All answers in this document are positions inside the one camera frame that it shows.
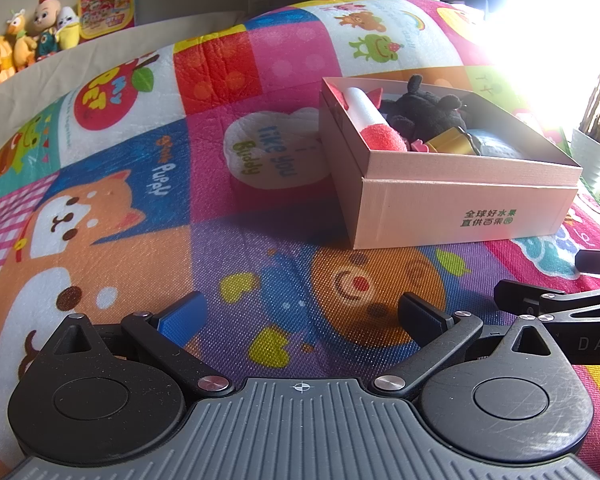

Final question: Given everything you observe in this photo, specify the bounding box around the pink cardboard box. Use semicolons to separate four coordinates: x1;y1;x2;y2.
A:
319;76;583;251

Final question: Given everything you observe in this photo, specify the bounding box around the colourful printed play mat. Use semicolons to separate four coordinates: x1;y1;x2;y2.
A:
0;0;600;480

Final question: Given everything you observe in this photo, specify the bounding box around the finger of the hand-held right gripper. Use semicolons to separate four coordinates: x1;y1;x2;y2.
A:
494;280;600;322
575;250;600;277

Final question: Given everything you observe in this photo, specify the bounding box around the golden pudding toy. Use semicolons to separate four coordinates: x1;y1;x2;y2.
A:
412;127;481;157

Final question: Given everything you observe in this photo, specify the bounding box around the blue white item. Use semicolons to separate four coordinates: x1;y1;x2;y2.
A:
467;129;526;159

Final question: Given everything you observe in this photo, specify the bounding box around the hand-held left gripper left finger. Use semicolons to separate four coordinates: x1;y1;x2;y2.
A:
40;292;233;397

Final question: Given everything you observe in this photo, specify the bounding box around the white plant pot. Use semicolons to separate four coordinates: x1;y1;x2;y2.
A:
570;127;600;192

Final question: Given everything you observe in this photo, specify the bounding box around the black plush toy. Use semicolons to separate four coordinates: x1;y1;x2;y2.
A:
380;74;468;143

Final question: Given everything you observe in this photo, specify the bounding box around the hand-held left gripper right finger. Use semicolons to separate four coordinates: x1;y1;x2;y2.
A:
372;292;566;396

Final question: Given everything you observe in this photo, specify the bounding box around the white red foam rocket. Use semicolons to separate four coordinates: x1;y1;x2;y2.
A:
327;85;411;153

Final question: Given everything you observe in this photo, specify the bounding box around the red picture book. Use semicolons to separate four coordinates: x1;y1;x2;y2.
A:
77;0;138;43

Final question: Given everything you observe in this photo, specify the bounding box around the banana plush toy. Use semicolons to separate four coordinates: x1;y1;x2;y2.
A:
55;6;83;50

